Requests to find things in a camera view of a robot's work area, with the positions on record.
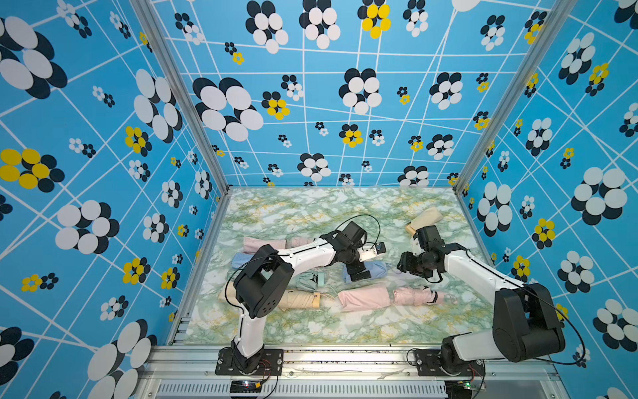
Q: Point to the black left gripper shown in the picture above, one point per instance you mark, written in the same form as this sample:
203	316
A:
355	270

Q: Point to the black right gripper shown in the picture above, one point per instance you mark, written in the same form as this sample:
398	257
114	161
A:
404	264

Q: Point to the beige sleeved umbrella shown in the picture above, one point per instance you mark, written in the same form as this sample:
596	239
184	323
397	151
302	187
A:
428	217

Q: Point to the blue sleeved umbrella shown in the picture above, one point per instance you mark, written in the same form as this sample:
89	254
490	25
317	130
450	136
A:
239	260
373	270

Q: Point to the mint green umbrella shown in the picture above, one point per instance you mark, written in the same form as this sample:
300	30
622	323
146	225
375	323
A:
310	281

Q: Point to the pink sleeved umbrella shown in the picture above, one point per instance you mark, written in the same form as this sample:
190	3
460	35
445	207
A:
370	297
252	245

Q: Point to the beige umbrella sleeve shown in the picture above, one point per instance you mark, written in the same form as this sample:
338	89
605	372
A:
227	295

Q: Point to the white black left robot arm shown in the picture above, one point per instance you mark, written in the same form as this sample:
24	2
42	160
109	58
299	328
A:
261	282

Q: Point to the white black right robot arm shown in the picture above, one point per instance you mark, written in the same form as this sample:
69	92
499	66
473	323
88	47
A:
525	322

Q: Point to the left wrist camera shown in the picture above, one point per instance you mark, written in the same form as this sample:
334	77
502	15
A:
374	251

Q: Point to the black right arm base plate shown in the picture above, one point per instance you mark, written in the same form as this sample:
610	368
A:
432	363

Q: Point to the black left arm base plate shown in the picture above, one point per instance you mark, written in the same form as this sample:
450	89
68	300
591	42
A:
267	362

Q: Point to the aluminium front rail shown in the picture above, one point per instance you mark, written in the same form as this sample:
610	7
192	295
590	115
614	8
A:
342	371

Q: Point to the aluminium corner post right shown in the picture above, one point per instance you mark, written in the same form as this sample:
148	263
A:
557	16

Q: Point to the aluminium corner post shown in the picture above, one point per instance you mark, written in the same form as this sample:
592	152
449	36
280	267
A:
151	26
557	16

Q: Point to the aluminium corner post left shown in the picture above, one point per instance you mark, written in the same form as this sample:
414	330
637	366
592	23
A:
151	26

